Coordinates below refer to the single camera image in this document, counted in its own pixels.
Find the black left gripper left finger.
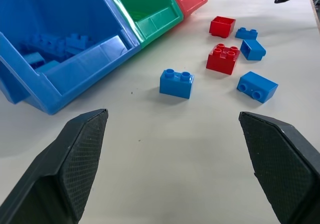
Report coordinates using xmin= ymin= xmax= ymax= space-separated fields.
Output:
xmin=0 ymin=109 xmax=109 ymax=224

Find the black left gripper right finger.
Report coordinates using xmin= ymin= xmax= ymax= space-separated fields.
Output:
xmin=238 ymin=111 xmax=320 ymax=224

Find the red four-stud building block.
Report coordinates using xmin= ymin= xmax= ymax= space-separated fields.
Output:
xmin=206 ymin=43 xmax=241 ymax=77
xmin=209 ymin=16 xmax=237 ymax=39

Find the flat blue two-stud block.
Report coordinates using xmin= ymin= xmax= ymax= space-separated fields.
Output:
xmin=234 ymin=27 xmax=259 ymax=40

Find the red plastic storage bin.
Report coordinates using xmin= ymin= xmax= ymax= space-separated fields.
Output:
xmin=166 ymin=0 xmax=209 ymax=18

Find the blue two-stud building block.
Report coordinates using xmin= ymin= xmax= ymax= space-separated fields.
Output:
xmin=159 ymin=69 xmax=195 ymax=100
xmin=239 ymin=39 xmax=267 ymax=62
xmin=236 ymin=71 xmax=279 ymax=104

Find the green plastic storage bin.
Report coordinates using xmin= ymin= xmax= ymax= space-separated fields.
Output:
xmin=82 ymin=0 xmax=185 ymax=49

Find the blue plastic storage bin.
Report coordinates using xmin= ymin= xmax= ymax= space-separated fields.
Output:
xmin=0 ymin=0 xmax=141 ymax=115

